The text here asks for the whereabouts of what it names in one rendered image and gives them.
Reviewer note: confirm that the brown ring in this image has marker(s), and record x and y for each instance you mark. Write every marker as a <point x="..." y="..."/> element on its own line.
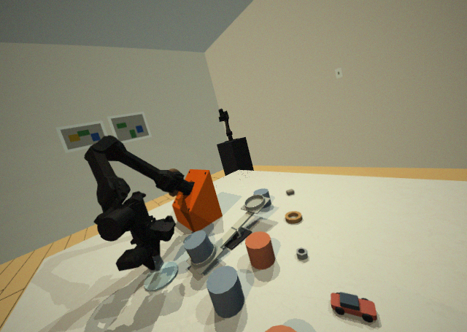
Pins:
<point x="295" y="219"/>

